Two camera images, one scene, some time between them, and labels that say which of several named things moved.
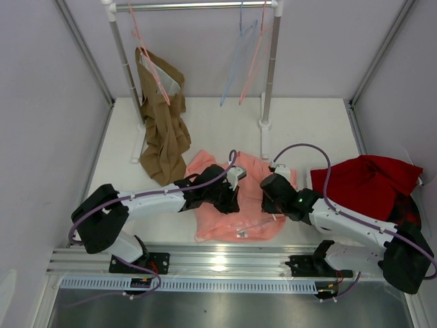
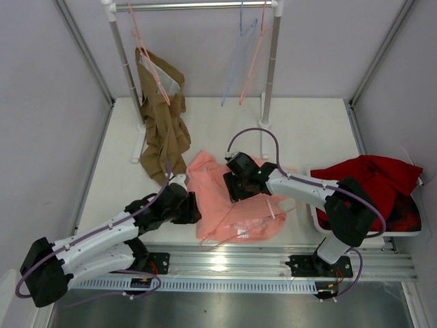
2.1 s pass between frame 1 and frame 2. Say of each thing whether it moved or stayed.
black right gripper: moved
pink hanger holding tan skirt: stayed
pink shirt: stayed
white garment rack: stayed
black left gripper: moved
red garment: stayed
